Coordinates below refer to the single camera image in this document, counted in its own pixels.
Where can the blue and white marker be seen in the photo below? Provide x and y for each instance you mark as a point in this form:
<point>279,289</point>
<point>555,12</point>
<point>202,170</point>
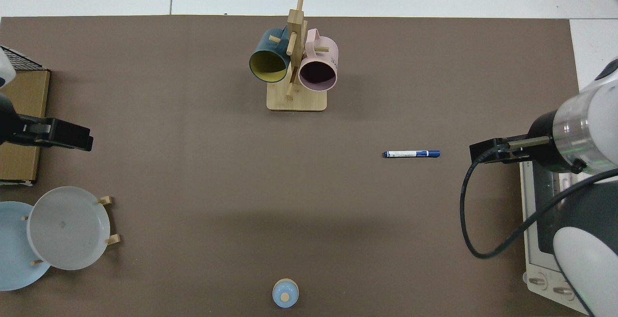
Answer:
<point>410,154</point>

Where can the pink cup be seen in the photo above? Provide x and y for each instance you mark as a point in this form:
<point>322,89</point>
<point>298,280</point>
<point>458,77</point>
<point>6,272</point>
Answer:
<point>311,56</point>

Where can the light blue plate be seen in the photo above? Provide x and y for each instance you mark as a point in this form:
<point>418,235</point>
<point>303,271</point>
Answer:
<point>12,254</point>

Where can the pale toaster oven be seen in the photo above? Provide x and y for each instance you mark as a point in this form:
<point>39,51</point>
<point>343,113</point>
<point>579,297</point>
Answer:
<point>531,240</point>

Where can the wooden plate rack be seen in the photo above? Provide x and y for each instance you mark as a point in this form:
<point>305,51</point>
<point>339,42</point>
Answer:
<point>112,240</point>

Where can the small blue round thing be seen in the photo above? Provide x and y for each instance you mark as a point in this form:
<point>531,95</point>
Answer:
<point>285,294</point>

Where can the dark teal cup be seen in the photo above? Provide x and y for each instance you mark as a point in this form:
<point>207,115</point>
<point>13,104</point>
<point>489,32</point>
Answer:
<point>263,49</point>

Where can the wooden cup stand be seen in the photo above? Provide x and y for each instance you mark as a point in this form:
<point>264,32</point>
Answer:
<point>297,102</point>

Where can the grey plate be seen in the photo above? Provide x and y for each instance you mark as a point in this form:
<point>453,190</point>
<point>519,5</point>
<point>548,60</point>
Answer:
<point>67,227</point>

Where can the brown table cloth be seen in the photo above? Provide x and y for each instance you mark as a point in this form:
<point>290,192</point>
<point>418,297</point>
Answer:
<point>193,162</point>

